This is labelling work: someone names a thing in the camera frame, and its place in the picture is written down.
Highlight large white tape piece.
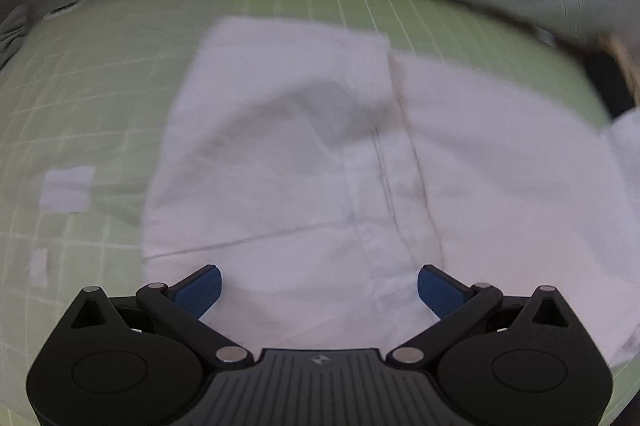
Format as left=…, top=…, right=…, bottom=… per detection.
left=40, top=166, right=96, bottom=213

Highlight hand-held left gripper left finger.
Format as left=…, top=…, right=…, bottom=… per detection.
left=67, top=264, right=251, bottom=369

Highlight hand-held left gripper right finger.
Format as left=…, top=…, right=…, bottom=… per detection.
left=389, top=264, right=576, bottom=369

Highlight small white tape piece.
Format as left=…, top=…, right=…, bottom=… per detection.
left=29, top=249, right=50, bottom=288

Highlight grey garment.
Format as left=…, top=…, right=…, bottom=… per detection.
left=0, top=4, right=32, bottom=67

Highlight white shirt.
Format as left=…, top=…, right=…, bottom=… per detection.
left=142, top=16, right=640, bottom=367

